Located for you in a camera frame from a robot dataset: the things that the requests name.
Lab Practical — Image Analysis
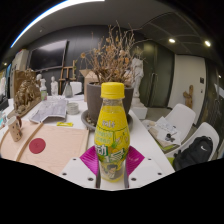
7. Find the grey glass bottle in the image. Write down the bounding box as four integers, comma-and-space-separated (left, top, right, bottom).
63, 78, 74, 99

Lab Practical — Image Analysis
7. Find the white chair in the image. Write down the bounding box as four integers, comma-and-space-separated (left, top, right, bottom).
164, 103, 197, 134
69, 81, 83, 96
164, 121, 220, 168

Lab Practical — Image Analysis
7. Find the black backpack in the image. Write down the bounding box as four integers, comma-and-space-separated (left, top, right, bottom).
172, 135, 214, 172

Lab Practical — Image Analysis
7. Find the white plaster bust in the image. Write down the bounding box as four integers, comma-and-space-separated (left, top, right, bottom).
35, 73, 48, 92

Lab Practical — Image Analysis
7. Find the grey printed newspaper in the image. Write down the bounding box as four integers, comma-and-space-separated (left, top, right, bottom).
29, 99, 68, 124

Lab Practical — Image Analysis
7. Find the white cabinet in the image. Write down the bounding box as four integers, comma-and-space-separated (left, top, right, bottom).
9, 49, 30, 99

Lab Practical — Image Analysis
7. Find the wooden carved figure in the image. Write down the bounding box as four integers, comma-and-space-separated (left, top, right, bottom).
182, 84, 195, 109

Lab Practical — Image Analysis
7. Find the dried plant in grey pot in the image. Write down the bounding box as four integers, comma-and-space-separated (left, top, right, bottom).
79, 21, 139, 123

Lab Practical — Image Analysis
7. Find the small white plaster figurine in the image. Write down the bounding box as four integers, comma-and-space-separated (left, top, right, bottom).
49, 75, 59, 97

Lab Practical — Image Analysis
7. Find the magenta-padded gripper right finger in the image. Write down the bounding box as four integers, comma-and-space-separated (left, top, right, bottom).
123, 145, 166, 190

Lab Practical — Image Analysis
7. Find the small yellow tag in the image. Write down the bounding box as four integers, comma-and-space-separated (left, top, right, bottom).
55, 121, 74, 128

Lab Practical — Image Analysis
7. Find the wooden easel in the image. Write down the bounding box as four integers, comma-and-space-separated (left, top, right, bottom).
59, 59, 78, 95

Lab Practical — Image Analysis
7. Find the flat round red coaster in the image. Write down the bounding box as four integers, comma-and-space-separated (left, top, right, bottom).
28, 137, 47, 155

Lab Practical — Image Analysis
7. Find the white bottle with green label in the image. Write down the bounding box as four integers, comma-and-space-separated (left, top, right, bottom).
40, 89, 48, 102

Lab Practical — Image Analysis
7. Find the golden figure sculpture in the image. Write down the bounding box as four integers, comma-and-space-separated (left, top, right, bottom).
13, 68, 42, 116

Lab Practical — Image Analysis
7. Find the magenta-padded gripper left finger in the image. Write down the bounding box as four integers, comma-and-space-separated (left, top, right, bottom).
59, 145, 101, 190

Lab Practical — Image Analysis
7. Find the yellow drink bottle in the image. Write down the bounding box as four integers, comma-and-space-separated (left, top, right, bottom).
93, 81, 131, 183

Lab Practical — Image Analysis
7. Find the white tape roll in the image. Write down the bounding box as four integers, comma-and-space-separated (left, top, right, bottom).
66, 101, 80, 116

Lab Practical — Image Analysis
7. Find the stack of papers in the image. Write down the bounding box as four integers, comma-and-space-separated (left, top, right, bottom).
143, 115, 183, 148

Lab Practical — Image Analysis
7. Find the tall white plaster statue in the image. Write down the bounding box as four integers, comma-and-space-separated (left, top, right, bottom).
128, 57, 149, 120

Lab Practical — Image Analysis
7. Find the black wall screen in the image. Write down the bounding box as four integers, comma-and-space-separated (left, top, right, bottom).
28, 39, 69, 72

